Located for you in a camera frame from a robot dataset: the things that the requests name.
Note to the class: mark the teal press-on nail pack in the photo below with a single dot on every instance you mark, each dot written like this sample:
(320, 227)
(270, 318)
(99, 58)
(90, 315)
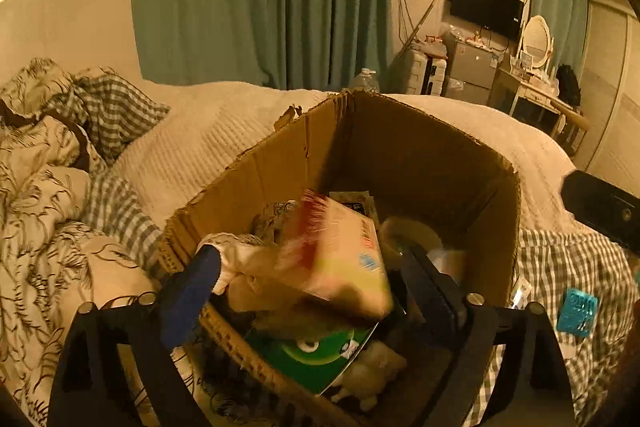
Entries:
(577, 309)

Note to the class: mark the grey mini fridge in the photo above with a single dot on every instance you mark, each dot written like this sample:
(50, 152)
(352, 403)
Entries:
(472, 67)

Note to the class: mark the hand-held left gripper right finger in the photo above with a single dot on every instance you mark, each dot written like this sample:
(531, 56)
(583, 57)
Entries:
(435, 294)

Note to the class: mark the cream cloth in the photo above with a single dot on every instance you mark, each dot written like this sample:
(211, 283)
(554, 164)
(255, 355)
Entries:
(240, 257)

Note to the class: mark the white quilted bedspread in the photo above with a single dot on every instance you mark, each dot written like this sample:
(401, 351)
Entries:
(200, 142)

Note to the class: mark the green foil packet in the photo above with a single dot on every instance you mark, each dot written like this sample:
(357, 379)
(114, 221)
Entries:
(310, 349)

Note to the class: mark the clear water bottle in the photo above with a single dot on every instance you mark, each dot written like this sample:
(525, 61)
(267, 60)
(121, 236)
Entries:
(364, 81)

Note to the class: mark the brown cardboard box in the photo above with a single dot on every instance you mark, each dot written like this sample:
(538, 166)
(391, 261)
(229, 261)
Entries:
(425, 157)

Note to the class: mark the white wardrobe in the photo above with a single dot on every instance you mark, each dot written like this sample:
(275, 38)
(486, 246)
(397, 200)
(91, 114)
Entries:
(612, 97)

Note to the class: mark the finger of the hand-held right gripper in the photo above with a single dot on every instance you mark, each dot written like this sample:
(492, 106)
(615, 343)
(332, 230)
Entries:
(600, 209)

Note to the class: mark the oval vanity mirror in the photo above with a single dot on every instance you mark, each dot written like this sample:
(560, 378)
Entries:
(535, 39)

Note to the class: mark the wooden chair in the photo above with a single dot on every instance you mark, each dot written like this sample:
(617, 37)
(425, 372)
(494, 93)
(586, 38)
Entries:
(575, 127)

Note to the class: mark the cardboard tape roll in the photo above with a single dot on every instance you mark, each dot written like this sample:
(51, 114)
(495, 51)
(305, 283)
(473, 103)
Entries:
(425, 231)

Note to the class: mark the white dressing table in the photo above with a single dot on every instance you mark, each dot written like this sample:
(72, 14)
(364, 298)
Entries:
(525, 99)

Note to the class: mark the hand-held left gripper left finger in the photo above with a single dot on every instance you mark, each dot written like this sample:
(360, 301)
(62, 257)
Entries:
(190, 297)

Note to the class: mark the black wall television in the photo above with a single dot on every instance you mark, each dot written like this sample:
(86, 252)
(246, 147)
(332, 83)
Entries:
(487, 4)

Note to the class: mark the floral printed duvet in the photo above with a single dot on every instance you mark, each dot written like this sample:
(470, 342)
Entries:
(40, 207)

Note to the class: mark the grey suitcase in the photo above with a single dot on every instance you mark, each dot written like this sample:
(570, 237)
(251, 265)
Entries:
(417, 72)

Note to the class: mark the cream plush toy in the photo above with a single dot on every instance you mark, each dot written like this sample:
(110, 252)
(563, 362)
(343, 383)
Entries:
(372, 367)

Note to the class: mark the black bag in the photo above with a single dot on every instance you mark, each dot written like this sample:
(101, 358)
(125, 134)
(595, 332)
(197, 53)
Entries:
(569, 84)

